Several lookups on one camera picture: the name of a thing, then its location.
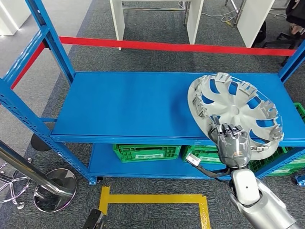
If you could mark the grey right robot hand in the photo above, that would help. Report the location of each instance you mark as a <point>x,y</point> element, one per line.
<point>234,150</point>

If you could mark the silver plastic wheel hubcap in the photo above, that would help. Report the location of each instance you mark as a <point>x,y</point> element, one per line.
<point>236,107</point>

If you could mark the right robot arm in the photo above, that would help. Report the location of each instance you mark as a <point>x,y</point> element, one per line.
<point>245,186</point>

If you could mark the yellow floor tape square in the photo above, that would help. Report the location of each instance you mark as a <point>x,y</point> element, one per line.
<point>154,199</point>

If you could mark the black bag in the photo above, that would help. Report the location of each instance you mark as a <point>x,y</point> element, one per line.
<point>260,33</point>

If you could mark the black office chair base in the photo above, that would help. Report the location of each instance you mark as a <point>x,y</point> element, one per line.
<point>285,36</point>

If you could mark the white table with metal legs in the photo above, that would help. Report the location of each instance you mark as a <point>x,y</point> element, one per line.
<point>254,20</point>

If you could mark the long red barrier belt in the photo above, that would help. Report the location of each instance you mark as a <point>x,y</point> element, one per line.
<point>166,46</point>

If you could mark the person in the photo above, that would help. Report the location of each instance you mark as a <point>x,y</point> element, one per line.
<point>295,12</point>

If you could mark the white table with metal bars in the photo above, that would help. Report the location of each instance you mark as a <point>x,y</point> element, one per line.
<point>117,20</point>

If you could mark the black stanchion with dark base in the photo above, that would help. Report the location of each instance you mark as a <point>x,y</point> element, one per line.
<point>38,144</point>

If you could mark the short red barrier belt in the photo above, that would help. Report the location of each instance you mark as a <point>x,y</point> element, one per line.
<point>27,65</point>

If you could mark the black stool with chrome base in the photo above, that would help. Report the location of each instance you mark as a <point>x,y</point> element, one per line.
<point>6,177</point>

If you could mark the white display counter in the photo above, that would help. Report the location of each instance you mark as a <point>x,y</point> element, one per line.
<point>10,15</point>

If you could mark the black right camera bracket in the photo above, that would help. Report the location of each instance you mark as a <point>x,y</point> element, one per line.
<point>209,173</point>

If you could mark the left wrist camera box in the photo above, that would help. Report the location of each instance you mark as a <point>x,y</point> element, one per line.
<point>91,219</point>

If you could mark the chrome stanchion post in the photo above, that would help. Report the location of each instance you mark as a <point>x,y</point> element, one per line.
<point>54,191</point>

